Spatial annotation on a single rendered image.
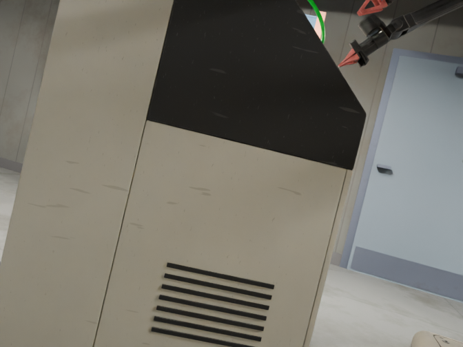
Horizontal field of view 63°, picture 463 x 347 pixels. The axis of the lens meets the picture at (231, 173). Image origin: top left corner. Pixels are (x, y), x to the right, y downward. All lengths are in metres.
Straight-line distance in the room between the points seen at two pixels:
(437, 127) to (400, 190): 0.67
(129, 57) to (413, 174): 3.23
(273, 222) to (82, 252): 0.51
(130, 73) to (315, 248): 0.69
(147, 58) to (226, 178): 0.38
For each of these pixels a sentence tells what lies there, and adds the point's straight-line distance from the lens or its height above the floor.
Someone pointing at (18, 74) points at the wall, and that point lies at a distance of 5.70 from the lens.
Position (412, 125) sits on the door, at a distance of 3.97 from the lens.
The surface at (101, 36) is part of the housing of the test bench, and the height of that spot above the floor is 0.97.
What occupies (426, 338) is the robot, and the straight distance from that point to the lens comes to 1.68.
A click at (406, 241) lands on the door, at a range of 3.95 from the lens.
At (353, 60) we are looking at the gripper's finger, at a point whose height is 1.23.
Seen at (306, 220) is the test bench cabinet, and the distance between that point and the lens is 1.08.
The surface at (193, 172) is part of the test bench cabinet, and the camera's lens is 1.02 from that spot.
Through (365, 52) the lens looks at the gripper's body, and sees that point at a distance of 1.63.
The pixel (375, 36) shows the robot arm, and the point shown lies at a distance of 1.65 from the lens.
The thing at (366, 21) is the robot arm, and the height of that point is 1.39.
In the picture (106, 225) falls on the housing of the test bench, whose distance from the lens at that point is 1.07.
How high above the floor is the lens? 0.73
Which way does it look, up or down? 1 degrees down
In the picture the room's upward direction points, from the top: 13 degrees clockwise
